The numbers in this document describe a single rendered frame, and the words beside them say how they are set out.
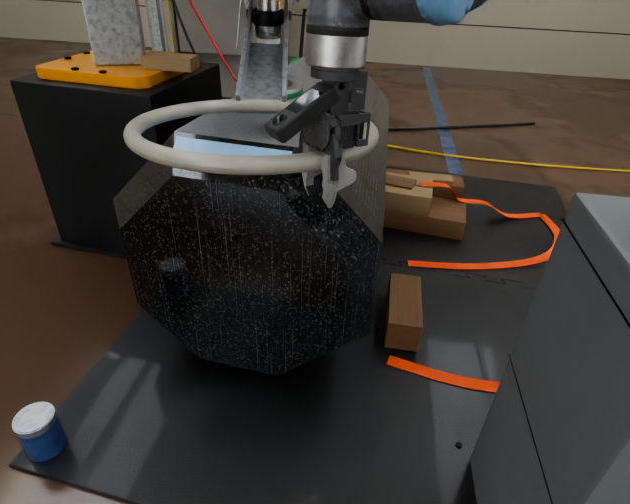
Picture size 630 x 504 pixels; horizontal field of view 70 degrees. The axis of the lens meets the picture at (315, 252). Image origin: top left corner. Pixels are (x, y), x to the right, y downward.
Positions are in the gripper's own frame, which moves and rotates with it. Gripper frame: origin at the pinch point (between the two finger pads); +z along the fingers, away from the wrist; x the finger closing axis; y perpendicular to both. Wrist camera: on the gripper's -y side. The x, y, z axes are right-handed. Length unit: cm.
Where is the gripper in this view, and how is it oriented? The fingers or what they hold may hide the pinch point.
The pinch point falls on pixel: (316, 195)
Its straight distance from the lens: 77.0
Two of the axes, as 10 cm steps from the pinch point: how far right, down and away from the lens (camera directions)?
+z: -0.5, 8.7, 4.9
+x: -5.5, -4.3, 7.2
